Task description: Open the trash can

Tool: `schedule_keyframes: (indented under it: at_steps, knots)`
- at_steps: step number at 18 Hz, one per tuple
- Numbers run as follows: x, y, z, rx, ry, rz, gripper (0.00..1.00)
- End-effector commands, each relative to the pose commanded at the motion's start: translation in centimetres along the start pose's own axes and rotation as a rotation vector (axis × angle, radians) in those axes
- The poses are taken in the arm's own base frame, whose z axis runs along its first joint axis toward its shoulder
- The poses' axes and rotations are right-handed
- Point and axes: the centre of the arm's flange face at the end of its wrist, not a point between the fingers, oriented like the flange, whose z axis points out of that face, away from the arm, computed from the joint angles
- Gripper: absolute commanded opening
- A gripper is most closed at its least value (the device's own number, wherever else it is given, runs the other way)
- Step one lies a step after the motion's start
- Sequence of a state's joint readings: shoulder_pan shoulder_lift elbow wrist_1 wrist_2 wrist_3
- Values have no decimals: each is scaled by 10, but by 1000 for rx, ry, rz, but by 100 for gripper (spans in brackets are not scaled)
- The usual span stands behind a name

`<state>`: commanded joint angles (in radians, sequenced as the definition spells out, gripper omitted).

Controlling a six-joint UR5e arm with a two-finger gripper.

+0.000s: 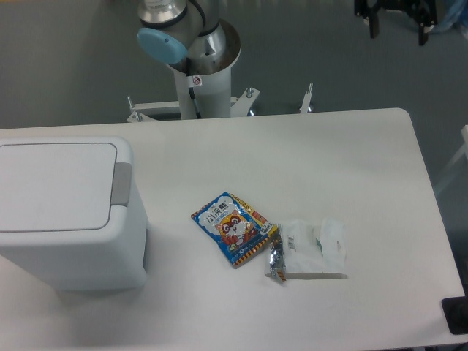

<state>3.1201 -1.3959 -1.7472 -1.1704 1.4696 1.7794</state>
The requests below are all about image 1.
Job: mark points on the black clamp at table corner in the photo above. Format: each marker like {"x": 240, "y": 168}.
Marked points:
{"x": 455, "y": 311}

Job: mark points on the white push-button trash can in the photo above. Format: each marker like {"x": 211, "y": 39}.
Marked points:
{"x": 71, "y": 213}

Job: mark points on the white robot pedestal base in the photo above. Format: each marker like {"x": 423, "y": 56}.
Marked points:
{"x": 203, "y": 82}

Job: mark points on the blue cartoon snack packet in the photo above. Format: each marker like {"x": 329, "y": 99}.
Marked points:
{"x": 239, "y": 230}

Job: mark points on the white frame at right edge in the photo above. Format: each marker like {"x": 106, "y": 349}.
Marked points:
{"x": 453, "y": 167}

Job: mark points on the white plastic tissue pack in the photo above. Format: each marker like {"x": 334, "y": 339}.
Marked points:
{"x": 314, "y": 251}

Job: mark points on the blue plastic bag on floor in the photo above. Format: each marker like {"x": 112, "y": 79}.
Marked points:
{"x": 455, "y": 14}

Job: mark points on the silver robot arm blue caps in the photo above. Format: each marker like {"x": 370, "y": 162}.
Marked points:
{"x": 190, "y": 37}

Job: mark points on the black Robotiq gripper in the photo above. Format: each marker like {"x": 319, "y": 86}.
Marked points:
{"x": 423, "y": 12}

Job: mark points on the silver foil snack wrapper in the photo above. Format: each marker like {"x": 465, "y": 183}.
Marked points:
{"x": 275, "y": 266}

